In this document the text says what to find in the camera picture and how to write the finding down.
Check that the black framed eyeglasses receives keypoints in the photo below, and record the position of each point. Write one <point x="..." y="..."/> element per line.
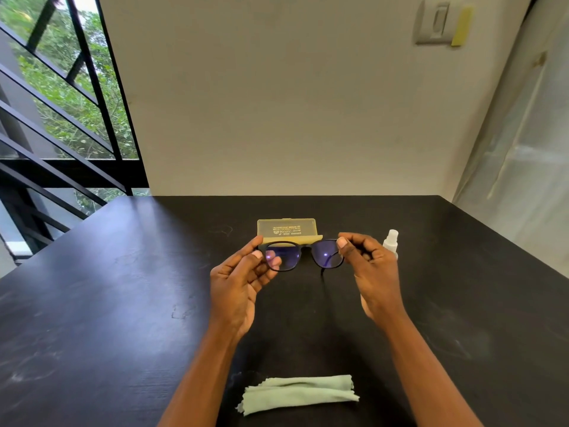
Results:
<point x="302" y="255"/>

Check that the light green microfiber cloth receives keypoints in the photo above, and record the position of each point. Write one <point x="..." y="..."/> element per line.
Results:
<point x="298" y="393"/>

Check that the black metal window frame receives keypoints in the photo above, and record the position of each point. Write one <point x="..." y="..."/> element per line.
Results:
<point x="66" y="128"/>

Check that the person's left thumb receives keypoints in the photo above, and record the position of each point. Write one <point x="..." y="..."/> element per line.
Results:
<point x="249" y="248"/>

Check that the person's right forearm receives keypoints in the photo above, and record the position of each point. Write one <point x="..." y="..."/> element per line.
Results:
<point x="429" y="373"/>

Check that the person's left forearm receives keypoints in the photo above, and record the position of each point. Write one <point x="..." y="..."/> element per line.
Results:
<point x="195" y="380"/>

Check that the person's right hand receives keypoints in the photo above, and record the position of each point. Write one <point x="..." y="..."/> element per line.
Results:
<point x="378" y="284"/>

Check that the person's right thumb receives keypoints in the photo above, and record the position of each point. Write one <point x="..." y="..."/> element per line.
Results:
<point x="346" y="248"/>

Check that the white wall switch plate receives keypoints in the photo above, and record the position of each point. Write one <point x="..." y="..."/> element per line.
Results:
<point x="438" y="21"/>

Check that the person's left hand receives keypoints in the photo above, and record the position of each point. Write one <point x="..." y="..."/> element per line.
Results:
<point x="233" y="292"/>

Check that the small white spray bottle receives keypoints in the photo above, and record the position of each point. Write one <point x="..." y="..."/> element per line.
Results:
<point x="391" y="242"/>

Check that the translucent yellow glasses case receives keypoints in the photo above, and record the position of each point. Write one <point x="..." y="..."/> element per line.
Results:
<point x="288" y="229"/>

